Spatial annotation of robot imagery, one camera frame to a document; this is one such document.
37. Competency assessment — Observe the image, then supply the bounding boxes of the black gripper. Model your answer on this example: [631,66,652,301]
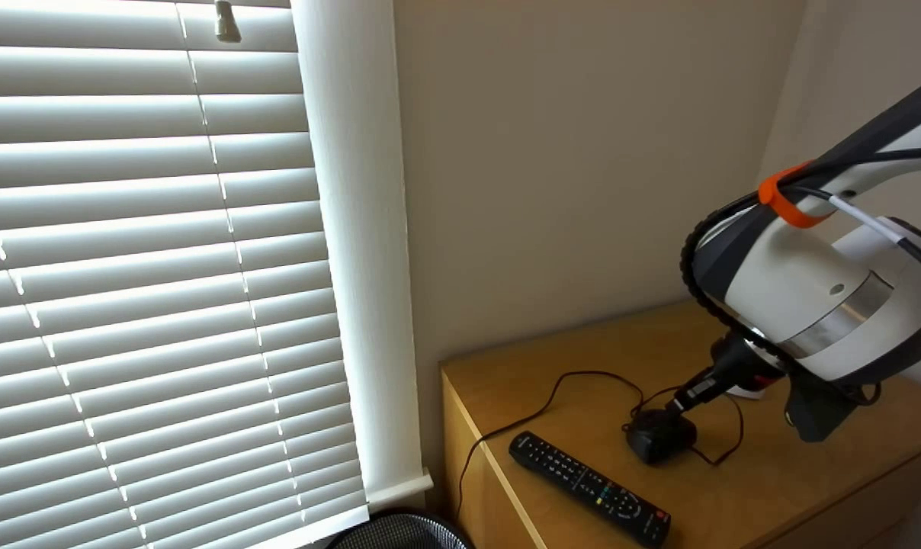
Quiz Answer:
[666,331,791,418]

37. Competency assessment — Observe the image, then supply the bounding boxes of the black tv remote control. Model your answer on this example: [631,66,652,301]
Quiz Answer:
[506,431,674,549]

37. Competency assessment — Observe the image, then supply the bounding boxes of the light wooden nightstand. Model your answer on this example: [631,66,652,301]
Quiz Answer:
[439,298,921,549]

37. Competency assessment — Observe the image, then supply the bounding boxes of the black waste bin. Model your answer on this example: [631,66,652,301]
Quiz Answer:
[326,507,471,549]

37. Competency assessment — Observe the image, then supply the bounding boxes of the white horizontal window blinds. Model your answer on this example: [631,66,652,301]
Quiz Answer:
[0,0,371,549]

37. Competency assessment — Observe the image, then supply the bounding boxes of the thin black power cable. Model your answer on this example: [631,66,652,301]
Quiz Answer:
[448,368,746,513]

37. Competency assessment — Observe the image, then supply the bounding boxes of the dark wrist camera box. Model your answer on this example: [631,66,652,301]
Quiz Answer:
[784,373,877,445]

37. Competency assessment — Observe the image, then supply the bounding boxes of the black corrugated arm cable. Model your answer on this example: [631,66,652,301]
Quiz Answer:
[677,191,791,348]

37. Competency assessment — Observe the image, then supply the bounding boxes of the orange strap on arm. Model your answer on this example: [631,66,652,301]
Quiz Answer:
[752,161,834,230]

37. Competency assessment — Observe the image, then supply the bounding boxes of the white window frame trim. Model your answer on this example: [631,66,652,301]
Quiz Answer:
[287,0,435,513]

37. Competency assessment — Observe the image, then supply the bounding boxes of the small blind cord tassel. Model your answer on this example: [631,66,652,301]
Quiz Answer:
[211,0,245,49]

